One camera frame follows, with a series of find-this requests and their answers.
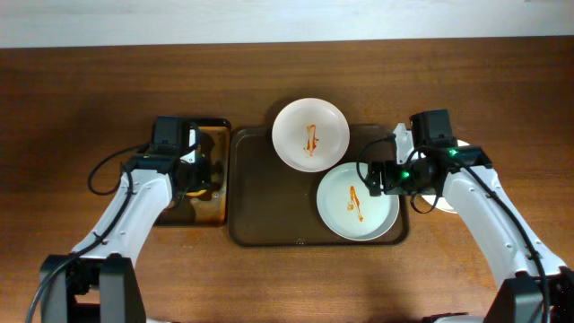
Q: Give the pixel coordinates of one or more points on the green and yellow sponge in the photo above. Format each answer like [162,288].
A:
[196,193]

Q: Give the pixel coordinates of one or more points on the large brown serving tray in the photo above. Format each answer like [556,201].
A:
[272,204]

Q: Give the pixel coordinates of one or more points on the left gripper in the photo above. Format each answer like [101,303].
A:
[203,175]

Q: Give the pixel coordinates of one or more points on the white plate top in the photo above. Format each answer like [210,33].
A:
[310,135]

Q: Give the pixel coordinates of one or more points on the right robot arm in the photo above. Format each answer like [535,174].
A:
[534,285]

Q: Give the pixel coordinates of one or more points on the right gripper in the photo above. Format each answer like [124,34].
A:
[376,178]

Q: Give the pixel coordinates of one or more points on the small black sponge tray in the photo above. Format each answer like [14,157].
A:
[208,209]

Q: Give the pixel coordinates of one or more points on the white plate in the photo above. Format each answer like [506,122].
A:
[441,204]
[346,207]
[310,135]

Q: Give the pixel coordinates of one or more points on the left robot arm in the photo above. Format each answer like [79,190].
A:
[96,281]

